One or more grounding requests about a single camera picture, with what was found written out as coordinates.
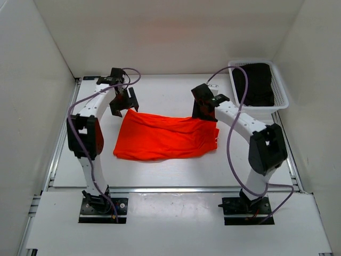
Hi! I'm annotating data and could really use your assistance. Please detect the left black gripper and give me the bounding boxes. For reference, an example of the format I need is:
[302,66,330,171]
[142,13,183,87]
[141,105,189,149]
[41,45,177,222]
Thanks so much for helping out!
[109,87,138,117]

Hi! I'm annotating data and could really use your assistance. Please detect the orange shorts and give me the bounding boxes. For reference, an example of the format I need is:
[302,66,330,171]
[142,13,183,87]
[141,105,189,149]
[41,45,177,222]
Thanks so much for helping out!
[113,110,220,162]

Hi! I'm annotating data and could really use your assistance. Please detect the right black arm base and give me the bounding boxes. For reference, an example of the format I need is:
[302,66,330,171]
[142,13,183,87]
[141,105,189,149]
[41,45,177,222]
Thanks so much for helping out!
[218,193,275,226]

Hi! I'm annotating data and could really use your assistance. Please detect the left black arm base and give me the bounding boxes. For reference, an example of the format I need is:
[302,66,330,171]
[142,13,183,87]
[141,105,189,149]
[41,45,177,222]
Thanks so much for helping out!
[78,190,128,224]

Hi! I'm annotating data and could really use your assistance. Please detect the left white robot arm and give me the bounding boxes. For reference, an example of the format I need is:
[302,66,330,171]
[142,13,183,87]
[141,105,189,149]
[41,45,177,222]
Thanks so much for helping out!
[67,67,141,213]

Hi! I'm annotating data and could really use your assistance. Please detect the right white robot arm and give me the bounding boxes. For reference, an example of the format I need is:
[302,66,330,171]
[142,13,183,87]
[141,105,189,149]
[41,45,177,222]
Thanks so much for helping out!
[191,84,288,213]

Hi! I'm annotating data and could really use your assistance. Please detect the black shorts in basket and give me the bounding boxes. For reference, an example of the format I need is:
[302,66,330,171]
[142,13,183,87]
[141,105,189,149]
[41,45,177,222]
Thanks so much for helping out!
[232,63,274,107]

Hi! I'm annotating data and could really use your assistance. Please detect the white plastic basket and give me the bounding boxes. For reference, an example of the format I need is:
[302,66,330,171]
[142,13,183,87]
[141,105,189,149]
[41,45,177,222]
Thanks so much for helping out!
[228,60,289,115]

